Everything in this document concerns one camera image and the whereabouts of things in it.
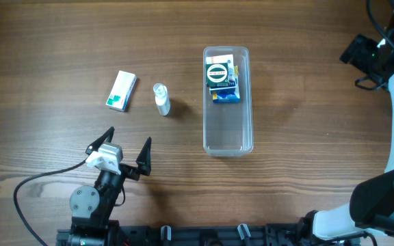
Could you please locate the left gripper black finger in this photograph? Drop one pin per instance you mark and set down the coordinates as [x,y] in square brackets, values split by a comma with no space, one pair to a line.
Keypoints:
[144,160]
[106,137]

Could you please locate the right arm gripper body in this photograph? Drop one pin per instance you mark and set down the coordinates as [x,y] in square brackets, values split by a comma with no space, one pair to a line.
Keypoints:
[365,57]

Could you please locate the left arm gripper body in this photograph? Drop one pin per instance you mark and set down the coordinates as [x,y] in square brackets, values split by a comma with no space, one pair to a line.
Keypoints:
[125,168]

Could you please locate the white green medicine box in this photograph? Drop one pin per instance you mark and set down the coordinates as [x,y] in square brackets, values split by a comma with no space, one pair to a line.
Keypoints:
[121,91]

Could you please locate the white spray bottle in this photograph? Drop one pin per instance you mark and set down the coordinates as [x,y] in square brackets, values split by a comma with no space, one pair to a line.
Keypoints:
[162,99]

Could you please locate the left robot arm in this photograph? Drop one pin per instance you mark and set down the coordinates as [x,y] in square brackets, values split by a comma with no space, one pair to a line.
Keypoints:
[91,206]

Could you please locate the clear plastic container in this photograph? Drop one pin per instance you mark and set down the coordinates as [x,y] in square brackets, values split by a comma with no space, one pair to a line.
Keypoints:
[228,127]

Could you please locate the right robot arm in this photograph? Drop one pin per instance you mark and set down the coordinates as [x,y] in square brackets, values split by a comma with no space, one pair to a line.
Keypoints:
[370,211]

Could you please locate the blue VapoDrops box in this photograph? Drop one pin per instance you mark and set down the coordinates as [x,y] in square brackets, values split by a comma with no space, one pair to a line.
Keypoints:
[228,96]

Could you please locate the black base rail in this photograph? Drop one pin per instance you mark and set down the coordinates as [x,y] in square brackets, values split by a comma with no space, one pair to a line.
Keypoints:
[268,235]

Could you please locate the dark green round-logo box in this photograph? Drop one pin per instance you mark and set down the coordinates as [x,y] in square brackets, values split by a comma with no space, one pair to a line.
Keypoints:
[217,75]

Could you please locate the white Hansaplast box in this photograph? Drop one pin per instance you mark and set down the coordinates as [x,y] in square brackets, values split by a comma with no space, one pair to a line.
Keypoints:
[223,59]

